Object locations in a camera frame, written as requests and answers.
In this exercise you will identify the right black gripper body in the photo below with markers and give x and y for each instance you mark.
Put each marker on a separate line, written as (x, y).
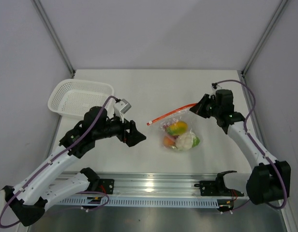
(213, 108)

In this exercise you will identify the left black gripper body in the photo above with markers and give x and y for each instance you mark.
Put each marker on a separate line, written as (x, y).
(123, 137)

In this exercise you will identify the yellow green toy mango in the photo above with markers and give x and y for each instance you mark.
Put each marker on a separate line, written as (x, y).
(178, 128)

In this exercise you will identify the clear red zip bag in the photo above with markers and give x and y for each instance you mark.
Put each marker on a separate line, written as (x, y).
(179, 114)

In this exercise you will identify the red toy tomato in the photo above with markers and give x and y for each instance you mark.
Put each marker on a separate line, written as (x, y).
(168, 142)

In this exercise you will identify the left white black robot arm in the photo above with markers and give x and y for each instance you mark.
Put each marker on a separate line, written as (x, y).
(96, 125)

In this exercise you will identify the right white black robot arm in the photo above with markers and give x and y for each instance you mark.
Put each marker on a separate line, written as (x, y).
(270, 179)

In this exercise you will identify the white perforated plastic basket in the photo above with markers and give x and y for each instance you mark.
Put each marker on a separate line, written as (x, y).
(73, 98)

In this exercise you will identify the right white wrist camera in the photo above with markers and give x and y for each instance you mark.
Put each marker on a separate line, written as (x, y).
(215, 87)

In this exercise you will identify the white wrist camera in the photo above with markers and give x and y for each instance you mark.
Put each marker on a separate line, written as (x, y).
(121, 107)
(215, 87)

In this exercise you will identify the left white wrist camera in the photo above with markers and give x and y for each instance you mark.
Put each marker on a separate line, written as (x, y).
(121, 107)

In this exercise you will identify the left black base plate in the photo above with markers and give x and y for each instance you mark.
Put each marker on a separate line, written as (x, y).
(102, 185)

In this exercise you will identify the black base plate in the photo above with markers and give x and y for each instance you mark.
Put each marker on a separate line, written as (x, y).
(211, 188)
(102, 185)

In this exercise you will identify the white slotted cable duct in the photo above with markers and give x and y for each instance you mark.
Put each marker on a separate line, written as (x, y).
(140, 202)

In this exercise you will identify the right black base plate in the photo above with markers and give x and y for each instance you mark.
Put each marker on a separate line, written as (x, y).
(211, 188)

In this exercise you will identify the aluminium mounting rail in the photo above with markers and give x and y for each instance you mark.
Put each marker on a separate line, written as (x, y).
(149, 184)

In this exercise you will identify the right aluminium frame post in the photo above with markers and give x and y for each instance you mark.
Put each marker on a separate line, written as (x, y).
(271, 25)

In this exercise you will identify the aluminium frame post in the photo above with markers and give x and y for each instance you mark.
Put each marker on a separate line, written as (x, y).
(271, 25)
(37, 4)

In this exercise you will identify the left aluminium frame post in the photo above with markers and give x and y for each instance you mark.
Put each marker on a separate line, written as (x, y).
(37, 4)

